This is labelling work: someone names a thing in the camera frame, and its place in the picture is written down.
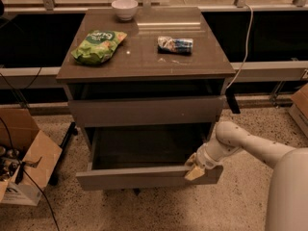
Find white bowl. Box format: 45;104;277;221
112;0;138;21

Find black stand leg right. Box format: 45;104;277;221
225;89;241;115

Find cardboard box on right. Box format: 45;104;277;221
289;84;308;138

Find green snack bag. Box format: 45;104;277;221
71;30;127;65

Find grey top drawer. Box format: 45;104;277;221
68;96;225;127

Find grey drawer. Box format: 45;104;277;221
68;96;225;127
76;123;213;191

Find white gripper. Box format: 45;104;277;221
185;141;228;181

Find crumpled blue silver packet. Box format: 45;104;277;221
157;37;193;54

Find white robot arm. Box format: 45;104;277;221
185;121;308;231

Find white cable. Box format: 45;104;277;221
225;4;254;90

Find cardboard box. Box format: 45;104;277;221
0;109;62;206
289;84;308;138

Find black stand leg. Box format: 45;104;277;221
225;89;241;115
48;122;78;186

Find grey drawer cabinet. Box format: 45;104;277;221
57;7;235;142

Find metal parts in box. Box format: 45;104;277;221
0;145;23;184

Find cardboard box on left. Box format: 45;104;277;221
0;109;62;206

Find black stand leg left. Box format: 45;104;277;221
48;122;78;186

